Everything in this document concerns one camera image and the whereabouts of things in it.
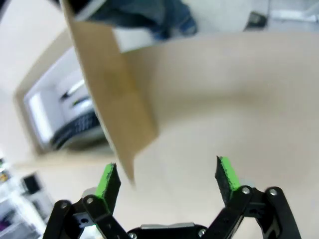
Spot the person in black coat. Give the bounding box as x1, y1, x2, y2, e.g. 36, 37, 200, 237
92, 0, 199, 40

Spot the brown cardboard shipping box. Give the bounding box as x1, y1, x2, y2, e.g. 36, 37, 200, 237
12, 0, 160, 187

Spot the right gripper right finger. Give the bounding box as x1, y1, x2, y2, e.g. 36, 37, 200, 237
206, 155, 303, 239

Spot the white gift set box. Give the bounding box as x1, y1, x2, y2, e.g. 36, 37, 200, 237
23, 68, 110, 151

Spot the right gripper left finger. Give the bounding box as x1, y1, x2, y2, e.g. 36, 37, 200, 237
43, 163, 131, 239

